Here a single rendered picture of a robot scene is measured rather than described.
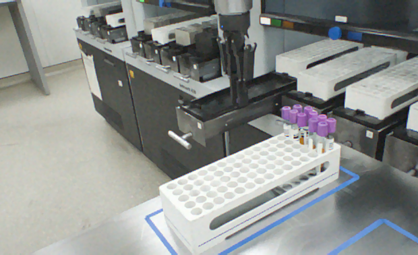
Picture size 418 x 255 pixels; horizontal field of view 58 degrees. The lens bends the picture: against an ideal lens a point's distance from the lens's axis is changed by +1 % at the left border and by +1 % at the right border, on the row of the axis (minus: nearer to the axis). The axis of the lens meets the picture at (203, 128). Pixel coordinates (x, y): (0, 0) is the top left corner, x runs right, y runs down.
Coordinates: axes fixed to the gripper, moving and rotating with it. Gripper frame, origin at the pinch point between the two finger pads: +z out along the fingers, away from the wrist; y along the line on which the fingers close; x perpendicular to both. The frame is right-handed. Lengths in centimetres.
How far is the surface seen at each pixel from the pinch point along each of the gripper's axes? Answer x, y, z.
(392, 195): 7.4, -47.3, 2.6
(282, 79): -20.1, 4.3, 3.4
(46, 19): -28, 355, 25
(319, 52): -33.1, 2.0, -2.0
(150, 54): -12, 77, 7
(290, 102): -11.4, -7.2, 4.8
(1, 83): 34, 355, 77
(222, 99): 0.7, 6.6, 4.0
